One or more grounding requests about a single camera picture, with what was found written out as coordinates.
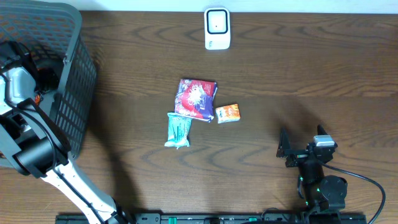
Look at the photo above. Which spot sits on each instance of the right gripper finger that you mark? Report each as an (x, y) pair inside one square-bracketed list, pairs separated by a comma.
[(321, 130), (284, 147)]

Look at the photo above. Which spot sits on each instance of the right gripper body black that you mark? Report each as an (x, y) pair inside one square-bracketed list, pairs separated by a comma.
[(299, 154)]

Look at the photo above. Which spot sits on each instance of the small orange snack packet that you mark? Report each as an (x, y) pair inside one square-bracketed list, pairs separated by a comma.
[(228, 113)]

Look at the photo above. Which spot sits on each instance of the red purple snack bag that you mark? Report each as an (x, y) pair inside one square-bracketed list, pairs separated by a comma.
[(194, 99)]

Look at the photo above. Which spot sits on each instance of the teal snack packet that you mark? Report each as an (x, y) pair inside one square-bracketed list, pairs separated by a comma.
[(178, 131)]

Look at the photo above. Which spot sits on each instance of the orange brown wafer bar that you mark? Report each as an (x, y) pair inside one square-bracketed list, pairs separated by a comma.
[(38, 98)]

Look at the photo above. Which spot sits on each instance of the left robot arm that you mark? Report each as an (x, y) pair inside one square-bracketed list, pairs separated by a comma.
[(34, 145)]

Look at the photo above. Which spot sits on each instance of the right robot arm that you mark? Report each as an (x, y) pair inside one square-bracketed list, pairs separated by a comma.
[(325, 195)]

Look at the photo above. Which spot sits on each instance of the white barcode scanner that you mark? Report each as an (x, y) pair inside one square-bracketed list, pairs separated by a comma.
[(217, 28)]

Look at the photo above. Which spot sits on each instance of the grey plastic mesh basket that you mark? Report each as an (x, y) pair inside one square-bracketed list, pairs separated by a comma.
[(50, 31)]

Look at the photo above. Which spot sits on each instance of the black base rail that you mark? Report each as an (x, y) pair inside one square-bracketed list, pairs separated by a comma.
[(271, 216)]

